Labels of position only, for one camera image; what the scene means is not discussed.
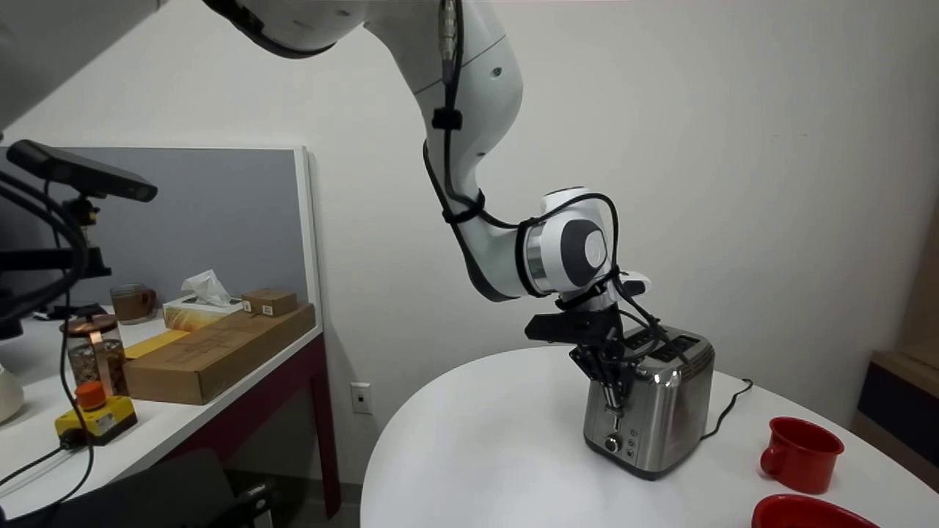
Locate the white desk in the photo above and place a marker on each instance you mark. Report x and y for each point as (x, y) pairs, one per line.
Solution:
(169, 433)

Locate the small cardboard box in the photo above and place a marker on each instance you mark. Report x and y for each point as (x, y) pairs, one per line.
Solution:
(270, 301)

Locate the glass mug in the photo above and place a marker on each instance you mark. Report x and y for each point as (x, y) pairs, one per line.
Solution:
(132, 304)

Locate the red mug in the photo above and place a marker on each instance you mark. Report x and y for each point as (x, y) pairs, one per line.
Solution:
(803, 458)

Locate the toaster lever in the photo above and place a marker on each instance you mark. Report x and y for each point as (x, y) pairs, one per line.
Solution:
(613, 412)

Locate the wall socket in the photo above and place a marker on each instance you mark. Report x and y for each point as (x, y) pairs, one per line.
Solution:
(361, 398)

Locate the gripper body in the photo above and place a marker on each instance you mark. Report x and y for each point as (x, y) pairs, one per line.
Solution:
(593, 353)

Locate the large cardboard box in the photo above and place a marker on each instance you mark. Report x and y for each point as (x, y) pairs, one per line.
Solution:
(213, 352)

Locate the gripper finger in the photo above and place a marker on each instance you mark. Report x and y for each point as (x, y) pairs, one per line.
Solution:
(622, 383)
(600, 380)

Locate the glass french press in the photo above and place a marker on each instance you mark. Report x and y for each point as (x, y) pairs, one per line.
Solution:
(92, 359)

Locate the yellow emergency stop button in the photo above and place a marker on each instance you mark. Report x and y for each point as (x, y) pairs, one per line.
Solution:
(99, 418)

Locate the toaster knob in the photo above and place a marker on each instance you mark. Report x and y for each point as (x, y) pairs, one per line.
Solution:
(612, 443)

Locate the silver toaster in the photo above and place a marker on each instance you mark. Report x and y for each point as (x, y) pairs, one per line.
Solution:
(660, 411)

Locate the grey partition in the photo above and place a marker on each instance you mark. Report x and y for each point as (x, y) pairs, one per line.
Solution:
(220, 220)

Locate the tissue box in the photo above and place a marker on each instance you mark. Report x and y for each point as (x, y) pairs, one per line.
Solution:
(192, 312)

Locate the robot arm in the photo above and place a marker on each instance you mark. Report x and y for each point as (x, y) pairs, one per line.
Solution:
(469, 88)

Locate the white rounded object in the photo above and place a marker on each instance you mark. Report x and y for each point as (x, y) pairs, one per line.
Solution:
(9, 396)

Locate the red bowl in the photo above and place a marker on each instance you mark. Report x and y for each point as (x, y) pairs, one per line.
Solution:
(799, 513)

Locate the camera on mount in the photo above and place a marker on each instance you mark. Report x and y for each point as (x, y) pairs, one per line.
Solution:
(81, 174)

